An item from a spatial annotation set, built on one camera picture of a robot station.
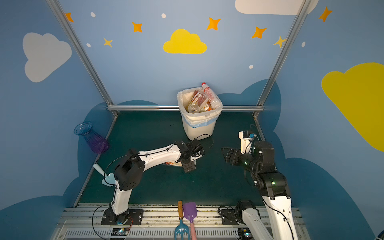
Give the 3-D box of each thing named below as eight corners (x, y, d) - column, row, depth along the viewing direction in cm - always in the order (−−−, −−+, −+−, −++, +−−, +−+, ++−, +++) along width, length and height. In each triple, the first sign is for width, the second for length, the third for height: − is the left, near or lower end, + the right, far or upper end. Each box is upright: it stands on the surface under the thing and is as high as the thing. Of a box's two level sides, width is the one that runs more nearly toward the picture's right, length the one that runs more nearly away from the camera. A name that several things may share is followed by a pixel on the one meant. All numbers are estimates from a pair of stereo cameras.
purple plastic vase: (92, 153, 101) (71, 133, 83) (97, 142, 106) (79, 121, 89) (106, 153, 101) (88, 133, 83) (111, 142, 107) (95, 121, 89)
